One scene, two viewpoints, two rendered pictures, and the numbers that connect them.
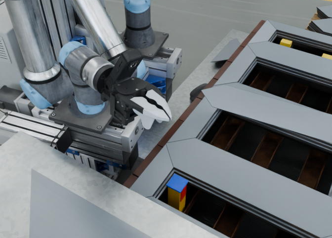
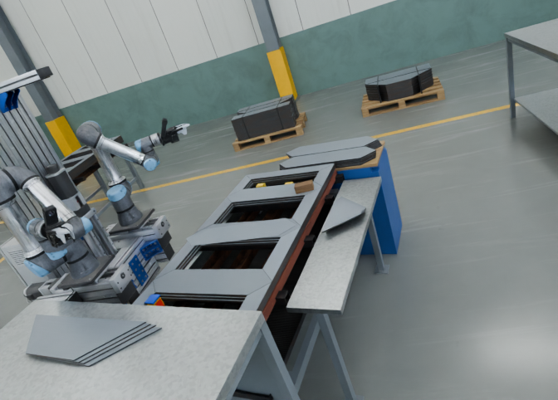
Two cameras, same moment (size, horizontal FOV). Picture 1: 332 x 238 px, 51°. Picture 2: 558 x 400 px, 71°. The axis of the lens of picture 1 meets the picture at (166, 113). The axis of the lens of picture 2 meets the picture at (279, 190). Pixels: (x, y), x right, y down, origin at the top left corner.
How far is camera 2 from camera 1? 1.19 m
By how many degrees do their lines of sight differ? 19
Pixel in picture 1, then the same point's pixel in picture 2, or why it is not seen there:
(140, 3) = (116, 193)
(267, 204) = (215, 289)
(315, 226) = (245, 290)
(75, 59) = (31, 226)
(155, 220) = (111, 312)
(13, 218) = (21, 344)
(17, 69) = not seen: hidden behind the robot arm
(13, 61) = not seen: hidden behind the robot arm
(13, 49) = not seen: hidden behind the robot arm
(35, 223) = (32, 339)
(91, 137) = (93, 292)
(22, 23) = (11, 221)
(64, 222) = (51, 332)
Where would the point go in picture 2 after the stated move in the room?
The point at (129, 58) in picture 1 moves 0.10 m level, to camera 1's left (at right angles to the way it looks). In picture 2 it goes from (46, 210) to (21, 218)
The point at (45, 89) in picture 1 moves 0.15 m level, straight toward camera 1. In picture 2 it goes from (39, 260) to (40, 273)
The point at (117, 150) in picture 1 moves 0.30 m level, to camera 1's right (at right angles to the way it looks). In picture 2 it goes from (113, 295) to (167, 275)
